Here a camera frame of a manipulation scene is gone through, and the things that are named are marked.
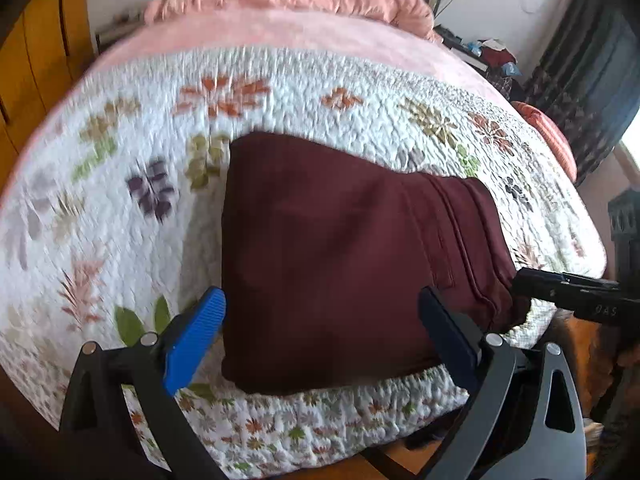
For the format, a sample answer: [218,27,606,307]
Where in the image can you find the maroon pants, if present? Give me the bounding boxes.
[221,132,530,394]

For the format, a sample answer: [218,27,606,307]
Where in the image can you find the white floral quilt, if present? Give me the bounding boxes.
[1,47,606,479]

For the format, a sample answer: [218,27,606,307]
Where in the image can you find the dark patterned curtain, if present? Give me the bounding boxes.
[525,0,639,183]

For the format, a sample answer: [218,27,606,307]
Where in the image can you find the cluttered bedside table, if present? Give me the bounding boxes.
[435,25,525,102]

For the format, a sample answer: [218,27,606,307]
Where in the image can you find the orange wooden wardrobe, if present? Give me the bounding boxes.
[1,0,94,184]

